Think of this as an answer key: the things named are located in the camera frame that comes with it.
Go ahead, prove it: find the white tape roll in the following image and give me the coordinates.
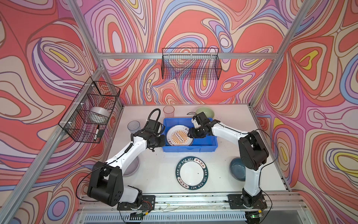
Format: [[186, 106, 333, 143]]
[[88, 106, 110, 125]]

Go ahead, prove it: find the pink translucent cup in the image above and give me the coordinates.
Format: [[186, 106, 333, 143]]
[[163, 105, 175, 118]]

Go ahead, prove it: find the light green bowl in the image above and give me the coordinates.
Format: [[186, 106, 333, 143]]
[[195, 106, 215, 119]]

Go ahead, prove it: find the black marker pen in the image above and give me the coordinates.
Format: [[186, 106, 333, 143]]
[[94, 125, 100, 141]]

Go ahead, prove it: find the blue plastic bin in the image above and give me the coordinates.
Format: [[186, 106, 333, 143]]
[[163, 118, 218, 153]]

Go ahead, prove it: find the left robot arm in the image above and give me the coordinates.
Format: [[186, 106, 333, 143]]
[[87, 127, 166, 208]]

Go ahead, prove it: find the dark blue bowl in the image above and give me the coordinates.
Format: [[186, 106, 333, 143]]
[[229, 157, 246, 182]]

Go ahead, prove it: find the black wire basket on back wall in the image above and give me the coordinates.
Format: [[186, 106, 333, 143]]
[[161, 47, 222, 80]]

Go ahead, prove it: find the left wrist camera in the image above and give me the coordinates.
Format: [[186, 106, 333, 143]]
[[145, 119, 161, 133]]

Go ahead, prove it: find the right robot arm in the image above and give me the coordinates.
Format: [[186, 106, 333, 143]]
[[188, 112, 269, 208]]

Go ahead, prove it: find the white plate with green rim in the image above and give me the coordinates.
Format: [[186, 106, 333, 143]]
[[175, 156, 209, 190]]

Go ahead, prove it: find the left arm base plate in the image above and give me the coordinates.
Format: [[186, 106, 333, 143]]
[[117, 195, 156, 212]]

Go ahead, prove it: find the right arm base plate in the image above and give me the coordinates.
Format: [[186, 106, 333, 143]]
[[227, 194, 268, 210]]

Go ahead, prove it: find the blue-grey translucent cup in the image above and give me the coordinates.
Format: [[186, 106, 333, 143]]
[[127, 120, 141, 134]]

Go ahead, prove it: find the black wire basket on wall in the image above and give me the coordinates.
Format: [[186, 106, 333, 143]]
[[58, 77, 121, 143], [161, 47, 222, 80]]

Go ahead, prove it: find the grey lilac bowl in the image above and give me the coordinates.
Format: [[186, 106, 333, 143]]
[[123, 156, 140, 177]]

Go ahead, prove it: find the black wire basket on left wall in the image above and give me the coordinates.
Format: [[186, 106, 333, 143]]
[[58, 77, 121, 143]]

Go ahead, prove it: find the white plate with orange sunburst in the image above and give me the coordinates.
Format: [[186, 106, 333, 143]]
[[166, 125, 194, 146]]

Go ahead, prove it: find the aluminium front rail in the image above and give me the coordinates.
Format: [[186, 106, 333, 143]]
[[78, 192, 308, 213]]

